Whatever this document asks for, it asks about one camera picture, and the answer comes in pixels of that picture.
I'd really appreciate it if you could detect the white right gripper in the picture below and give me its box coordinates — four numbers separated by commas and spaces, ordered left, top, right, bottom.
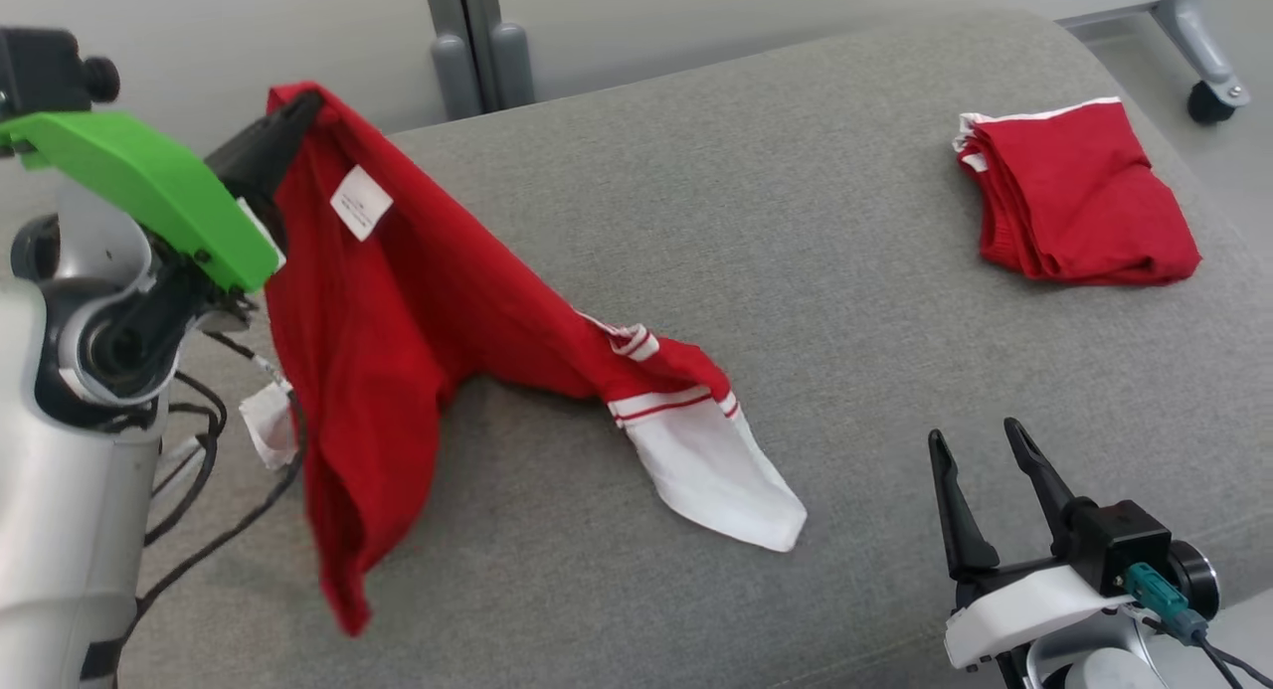
928, 418, 1135, 689

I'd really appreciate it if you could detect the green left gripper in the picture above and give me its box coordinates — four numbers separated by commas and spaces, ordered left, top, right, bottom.
0, 89, 326, 294

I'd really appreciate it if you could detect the red garment with white sleeves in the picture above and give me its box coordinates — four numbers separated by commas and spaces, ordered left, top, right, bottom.
261, 81, 809, 638

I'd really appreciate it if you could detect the white paper cable tag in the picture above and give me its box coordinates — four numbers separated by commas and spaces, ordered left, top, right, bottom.
239, 376, 301, 471

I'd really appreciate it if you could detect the black cable with teal connector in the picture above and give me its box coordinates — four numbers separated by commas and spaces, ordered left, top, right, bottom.
1124, 562, 1273, 689

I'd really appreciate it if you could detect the grey partition post pair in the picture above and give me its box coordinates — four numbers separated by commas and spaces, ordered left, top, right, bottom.
421, 0, 536, 121

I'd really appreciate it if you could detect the grey partition leg with caster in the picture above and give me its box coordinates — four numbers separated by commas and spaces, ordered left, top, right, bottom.
1054, 0, 1252, 126

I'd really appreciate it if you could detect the red garment with white trim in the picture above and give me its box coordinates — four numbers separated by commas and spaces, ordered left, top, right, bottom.
953, 96, 1204, 288

